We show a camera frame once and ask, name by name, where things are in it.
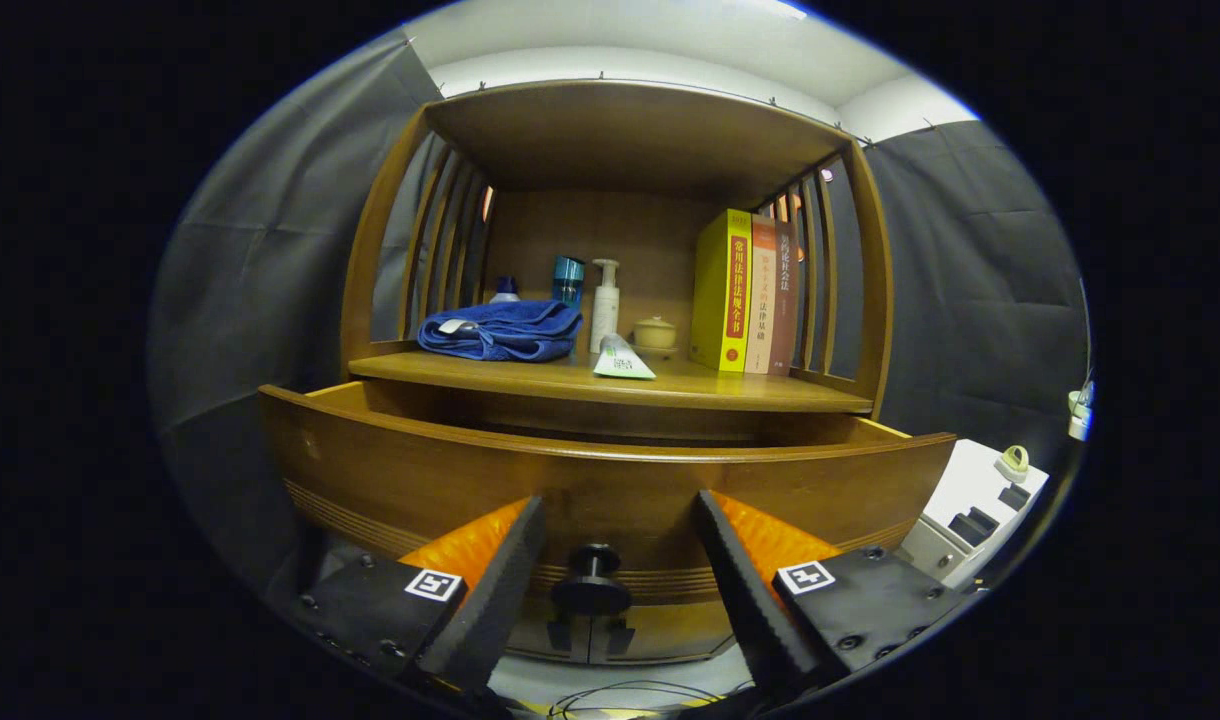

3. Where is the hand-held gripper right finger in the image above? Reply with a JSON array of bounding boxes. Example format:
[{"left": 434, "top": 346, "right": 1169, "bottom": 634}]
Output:
[{"left": 692, "top": 489, "right": 976, "bottom": 701}]

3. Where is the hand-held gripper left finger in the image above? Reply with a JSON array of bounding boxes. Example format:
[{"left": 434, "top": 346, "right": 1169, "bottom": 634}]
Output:
[{"left": 290, "top": 495, "right": 549, "bottom": 701}]

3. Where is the wooden drawer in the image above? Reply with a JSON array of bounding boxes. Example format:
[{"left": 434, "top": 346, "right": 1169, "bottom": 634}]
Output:
[{"left": 258, "top": 380, "right": 958, "bottom": 616}]

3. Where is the white green tube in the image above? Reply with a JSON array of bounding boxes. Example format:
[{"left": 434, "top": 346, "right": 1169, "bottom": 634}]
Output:
[{"left": 592, "top": 333, "right": 658, "bottom": 381}]

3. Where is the wooden cabinet door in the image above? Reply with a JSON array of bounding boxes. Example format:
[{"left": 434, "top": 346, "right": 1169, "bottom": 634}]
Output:
[
  {"left": 505, "top": 610, "right": 589, "bottom": 663},
  {"left": 590, "top": 600, "right": 736, "bottom": 663}
]

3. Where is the wooden countertop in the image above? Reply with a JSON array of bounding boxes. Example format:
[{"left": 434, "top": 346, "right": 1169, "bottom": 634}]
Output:
[{"left": 348, "top": 350, "right": 876, "bottom": 415}]

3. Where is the white side cabinet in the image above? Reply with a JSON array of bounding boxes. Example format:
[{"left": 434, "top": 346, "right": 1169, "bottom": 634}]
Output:
[{"left": 895, "top": 438, "right": 1051, "bottom": 591}]

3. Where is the wooden cabinet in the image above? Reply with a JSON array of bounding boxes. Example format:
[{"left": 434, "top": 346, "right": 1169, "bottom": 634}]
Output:
[{"left": 338, "top": 80, "right": 896, "bottom": 666}]

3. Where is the blue folded towel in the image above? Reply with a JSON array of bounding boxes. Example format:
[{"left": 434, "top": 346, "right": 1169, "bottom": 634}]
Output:
[{"left": 417, "top": 299, "right": 585, "bottom": 363}]

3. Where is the brown book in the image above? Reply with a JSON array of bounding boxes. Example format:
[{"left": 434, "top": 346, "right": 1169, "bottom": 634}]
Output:
[{"left": 766, "top": 222, "right": 800, "bottom": 378}]

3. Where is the orange white book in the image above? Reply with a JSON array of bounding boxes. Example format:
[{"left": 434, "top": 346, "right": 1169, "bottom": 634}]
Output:
[{"left": 744, "top": 218, "right": 778, "bottom": 376}]

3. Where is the thick yellow book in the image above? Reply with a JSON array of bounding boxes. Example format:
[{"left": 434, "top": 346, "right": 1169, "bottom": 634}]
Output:
[{"left": 689, "top": 208, "right": 754, "bottom": 374}]

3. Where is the white pump bottle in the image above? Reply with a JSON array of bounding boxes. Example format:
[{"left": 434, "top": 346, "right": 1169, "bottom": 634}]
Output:
[{"left": 589, "top": 259, "right": 622, "bottom": 354}]

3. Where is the teal bottle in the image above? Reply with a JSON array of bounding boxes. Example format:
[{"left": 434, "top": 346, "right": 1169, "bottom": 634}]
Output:
[{"left": 552, "top": 255, "right": 587, "bottom": 309}]

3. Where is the black floor cable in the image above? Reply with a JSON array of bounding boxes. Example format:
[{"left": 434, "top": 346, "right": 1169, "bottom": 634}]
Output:
[{"left": 548, "top": 680, "right": 761, "bottom": 719}]

